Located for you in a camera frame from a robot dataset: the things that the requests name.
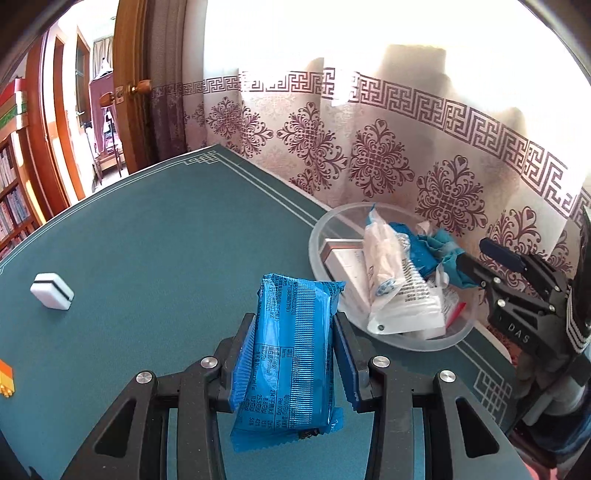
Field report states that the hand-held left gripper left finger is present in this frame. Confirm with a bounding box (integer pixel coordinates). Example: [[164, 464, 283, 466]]
[[60, 312, 257, 480]]

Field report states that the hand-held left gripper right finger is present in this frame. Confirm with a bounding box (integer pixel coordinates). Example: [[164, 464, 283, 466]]
[[333, 311, 532, 480]]

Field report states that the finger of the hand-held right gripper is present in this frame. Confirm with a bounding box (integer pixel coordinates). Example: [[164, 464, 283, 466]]
[[479, 237, 568, 310], [456, 252, 549, 315]]

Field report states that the teal cloth pouch white bow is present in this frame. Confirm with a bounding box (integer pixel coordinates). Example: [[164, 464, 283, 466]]
[[416, 228, 481, 289]]

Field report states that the short blue snack packet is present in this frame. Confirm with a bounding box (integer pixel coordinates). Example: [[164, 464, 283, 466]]
[[230, 273, 347, 455]]

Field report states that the long blue snack packet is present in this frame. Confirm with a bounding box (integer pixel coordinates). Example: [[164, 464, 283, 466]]
[[390, 222, 444, 278]]

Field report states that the white plastic packet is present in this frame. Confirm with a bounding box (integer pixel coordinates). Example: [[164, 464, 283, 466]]
[[362, 205, 446, 335]]

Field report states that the clear plastic bowl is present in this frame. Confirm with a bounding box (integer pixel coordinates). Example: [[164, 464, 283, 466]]
[[308, 202, 478, 352]]

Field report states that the red white packet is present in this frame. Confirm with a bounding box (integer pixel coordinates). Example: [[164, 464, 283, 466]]
[[443, 291, 467, 324]]

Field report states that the white brown-edged box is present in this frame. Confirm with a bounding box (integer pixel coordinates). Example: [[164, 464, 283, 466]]
[[322, 237, 375, 315]]

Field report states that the teal table mat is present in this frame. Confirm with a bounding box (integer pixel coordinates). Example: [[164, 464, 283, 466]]
[[0, 144, 522, 480]]

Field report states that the small white black-striped box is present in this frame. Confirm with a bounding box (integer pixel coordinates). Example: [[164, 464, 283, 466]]
[[30, 272, 75, 311]]

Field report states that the yellow orange toy block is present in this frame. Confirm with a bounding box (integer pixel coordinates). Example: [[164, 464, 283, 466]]
[[0, 357, 17, 398]]

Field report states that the wooden bookshelf with books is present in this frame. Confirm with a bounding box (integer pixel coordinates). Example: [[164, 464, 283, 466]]
[[0, 133, 42, 260]]

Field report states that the wooden door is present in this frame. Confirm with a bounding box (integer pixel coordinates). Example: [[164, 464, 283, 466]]
[[113, 0, 154, 175]]

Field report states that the green box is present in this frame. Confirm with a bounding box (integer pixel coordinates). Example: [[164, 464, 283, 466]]
[[0, 102, 31, 132]]

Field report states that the wooden door frame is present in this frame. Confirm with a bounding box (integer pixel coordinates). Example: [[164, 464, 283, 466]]
[[25, 28, 89, 217]]

